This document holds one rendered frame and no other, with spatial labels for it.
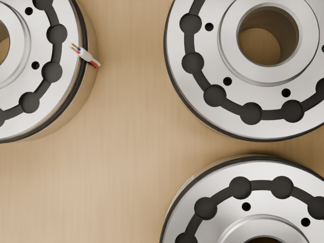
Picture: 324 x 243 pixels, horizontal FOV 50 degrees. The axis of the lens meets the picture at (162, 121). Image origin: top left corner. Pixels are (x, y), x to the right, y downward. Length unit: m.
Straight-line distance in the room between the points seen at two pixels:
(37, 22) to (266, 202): 0.15
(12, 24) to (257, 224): 0.16
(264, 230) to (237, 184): 0.02
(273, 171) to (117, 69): 0.11
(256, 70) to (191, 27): 0.04
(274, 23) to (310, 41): 0.03
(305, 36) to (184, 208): 0.10
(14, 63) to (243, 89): 0.12
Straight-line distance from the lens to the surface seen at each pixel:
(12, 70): 0.19
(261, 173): 0.18
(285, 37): 0.20
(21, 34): 0.20
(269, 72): 0.18
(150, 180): 0.21
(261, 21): 0.21
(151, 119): 0.21
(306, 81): 0.19
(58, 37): 0.20
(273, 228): 0.18
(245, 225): 0.18
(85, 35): 0.20
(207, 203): 0.18
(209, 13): 0.18
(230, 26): 0.18
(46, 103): 0.19
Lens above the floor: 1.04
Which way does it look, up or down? 85 degrees down
